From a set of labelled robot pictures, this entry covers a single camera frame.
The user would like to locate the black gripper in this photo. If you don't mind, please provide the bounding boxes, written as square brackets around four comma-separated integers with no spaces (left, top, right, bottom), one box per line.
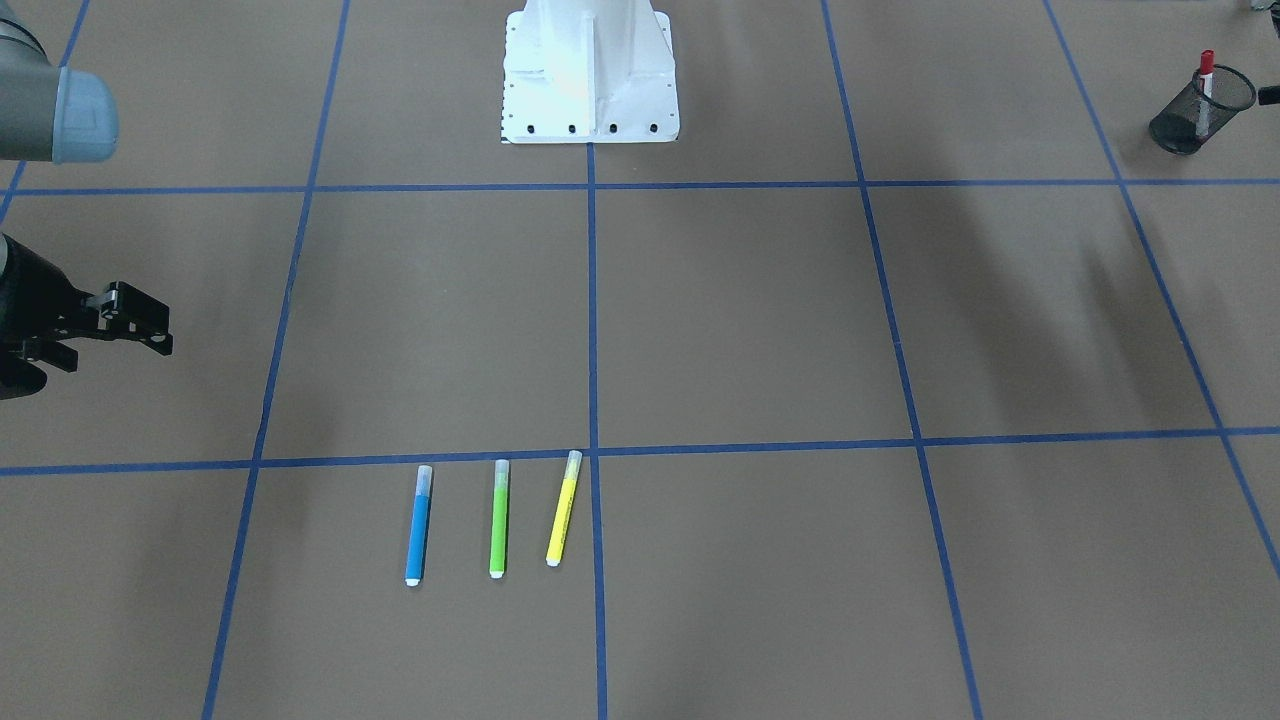
[1,234,174,400]

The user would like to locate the blue marker pen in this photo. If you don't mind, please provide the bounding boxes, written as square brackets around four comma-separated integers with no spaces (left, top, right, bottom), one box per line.
[404,465,433,588]

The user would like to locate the red marker pen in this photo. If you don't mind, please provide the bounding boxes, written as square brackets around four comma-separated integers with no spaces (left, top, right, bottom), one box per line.
[1196,49,1215,143]

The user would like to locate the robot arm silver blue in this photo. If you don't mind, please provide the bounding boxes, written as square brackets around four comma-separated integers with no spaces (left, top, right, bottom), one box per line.
[1,3,174,400]

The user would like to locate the green marker pen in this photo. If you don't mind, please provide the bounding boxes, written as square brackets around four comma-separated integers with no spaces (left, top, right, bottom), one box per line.
[488,459,509,580]

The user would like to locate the yellow marker pen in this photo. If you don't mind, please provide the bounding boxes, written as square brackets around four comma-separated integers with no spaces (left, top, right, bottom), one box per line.
[545,450,584,568]

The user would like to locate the brown paper table cover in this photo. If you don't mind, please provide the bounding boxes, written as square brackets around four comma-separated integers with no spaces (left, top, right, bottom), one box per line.
[3,1,1277,719]

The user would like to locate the black mesh cup far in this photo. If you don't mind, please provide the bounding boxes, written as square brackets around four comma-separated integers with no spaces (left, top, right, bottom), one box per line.
[1148,64,1258,156]

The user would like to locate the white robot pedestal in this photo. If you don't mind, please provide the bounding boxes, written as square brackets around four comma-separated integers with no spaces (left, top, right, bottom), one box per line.
[500,1,681,145]

